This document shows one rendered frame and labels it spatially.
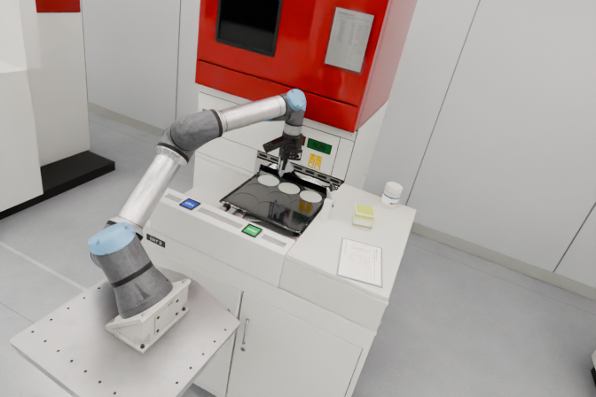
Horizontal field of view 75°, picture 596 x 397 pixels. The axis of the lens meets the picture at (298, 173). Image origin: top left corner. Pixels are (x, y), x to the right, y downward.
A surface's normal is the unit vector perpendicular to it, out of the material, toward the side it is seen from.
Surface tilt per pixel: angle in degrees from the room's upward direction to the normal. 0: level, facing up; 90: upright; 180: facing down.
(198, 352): 0
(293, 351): 90
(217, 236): 90
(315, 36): 90
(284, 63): 90
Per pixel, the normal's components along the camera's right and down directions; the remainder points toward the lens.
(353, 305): -0.40, 0.35
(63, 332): 0.18, -0.88
